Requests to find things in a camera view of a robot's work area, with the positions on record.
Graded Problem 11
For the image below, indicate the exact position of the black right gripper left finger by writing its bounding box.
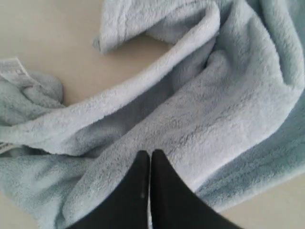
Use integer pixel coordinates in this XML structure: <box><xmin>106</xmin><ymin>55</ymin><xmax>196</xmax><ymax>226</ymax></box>
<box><xmin>75</xmin><ymin>151</ymin><xmax>150</xmax><ymax>229</ymax></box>

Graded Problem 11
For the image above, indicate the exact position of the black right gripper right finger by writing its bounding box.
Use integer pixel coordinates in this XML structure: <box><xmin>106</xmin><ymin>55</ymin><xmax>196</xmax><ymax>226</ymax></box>
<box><xmin>150</xmin><ymin>149</ymin><xmax>240</xmax><ymax>229</ymax></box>

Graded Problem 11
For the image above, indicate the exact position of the light blue fleece towel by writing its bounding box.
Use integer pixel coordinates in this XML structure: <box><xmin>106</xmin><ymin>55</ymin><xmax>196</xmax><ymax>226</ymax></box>
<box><xmin>0</xmin><ymin>0</ymin><xmax>305</xmax><ymax>229</ymax></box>

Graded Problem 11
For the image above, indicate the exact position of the white care label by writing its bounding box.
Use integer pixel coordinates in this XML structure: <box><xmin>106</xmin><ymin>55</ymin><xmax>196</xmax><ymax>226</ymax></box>
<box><xmin>0</xmin><ymin>57</ymin><xmax>38</xmax><ymax>87</ymax></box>

